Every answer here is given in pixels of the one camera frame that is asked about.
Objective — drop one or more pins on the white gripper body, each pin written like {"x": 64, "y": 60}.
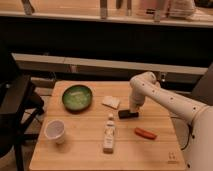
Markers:
{"x": 136, "y": 100}

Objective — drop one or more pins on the black eraser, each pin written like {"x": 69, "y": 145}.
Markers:
{"x": 125, "y": 114}

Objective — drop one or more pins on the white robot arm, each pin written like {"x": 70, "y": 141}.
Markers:
{"x": 198, "y": 114}

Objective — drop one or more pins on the white sponge piece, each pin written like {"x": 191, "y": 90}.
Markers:
{"x": 111, "y": 101}

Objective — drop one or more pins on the orange carrot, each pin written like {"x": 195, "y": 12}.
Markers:
{"x": 144, "y": 133}

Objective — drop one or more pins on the white plastic bottle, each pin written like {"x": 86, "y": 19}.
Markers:
{"x": 109, "y": 133}

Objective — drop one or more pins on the green bowl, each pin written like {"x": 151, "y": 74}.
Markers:
{"x": 77, "y": 98}

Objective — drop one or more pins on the white paper cup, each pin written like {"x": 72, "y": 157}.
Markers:
{"x": 55, "y": 131}

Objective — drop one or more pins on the black chair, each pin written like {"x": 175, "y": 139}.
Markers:
{"x": 19, "y": 105}

